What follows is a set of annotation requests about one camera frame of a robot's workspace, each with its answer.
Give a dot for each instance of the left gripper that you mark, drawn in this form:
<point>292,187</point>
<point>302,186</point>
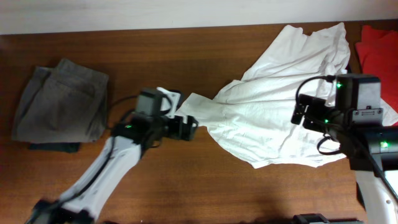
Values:
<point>179,130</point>

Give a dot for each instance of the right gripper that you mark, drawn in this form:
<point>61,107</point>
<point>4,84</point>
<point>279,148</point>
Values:
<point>318,106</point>

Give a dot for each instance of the white polo shirt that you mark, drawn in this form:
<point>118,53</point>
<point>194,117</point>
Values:
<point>251,117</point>

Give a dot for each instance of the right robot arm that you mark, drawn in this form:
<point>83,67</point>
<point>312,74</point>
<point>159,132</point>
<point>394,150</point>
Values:
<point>355,122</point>

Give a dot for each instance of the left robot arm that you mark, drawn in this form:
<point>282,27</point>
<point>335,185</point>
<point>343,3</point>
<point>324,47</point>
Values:
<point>139,129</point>

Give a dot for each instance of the red garment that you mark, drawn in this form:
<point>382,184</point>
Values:
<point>377,52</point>

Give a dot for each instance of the folded grey trousers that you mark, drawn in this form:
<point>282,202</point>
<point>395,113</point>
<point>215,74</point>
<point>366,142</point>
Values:
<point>66,103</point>

